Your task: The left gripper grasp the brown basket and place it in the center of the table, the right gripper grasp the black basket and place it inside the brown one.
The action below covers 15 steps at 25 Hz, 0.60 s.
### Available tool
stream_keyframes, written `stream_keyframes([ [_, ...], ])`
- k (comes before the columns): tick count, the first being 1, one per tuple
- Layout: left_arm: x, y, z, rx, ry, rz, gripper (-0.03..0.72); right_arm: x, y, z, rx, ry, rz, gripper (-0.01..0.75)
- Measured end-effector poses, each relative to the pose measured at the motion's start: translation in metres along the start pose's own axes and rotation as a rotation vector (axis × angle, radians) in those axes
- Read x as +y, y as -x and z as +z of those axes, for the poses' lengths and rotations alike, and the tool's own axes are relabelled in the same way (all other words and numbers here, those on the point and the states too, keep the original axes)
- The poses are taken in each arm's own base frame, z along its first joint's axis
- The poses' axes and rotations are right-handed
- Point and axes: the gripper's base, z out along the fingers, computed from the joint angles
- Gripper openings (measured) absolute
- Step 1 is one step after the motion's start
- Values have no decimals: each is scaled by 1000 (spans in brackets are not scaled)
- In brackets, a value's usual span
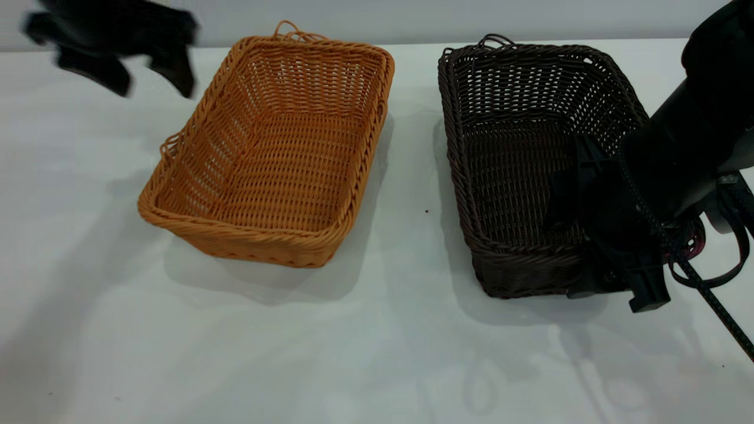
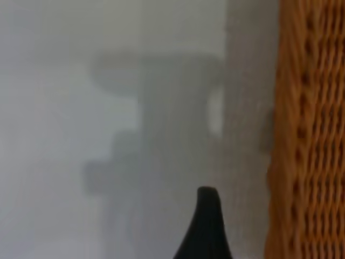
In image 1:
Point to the dark brown wicker basket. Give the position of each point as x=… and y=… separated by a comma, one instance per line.
x=506, y=159

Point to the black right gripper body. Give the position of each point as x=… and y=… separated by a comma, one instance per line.
x=621, y=229

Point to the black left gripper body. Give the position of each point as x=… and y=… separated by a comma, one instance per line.
x=112, y=26

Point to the orange-brown wicker basket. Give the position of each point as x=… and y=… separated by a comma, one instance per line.
x=283, y=171

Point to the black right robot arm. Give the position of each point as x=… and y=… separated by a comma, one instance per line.
x=701, y=118

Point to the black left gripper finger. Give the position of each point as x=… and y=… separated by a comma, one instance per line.
x=175, y=70
x=97, y=70

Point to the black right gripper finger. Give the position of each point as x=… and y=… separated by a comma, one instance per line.
x=571, y=200
x=648, y=288

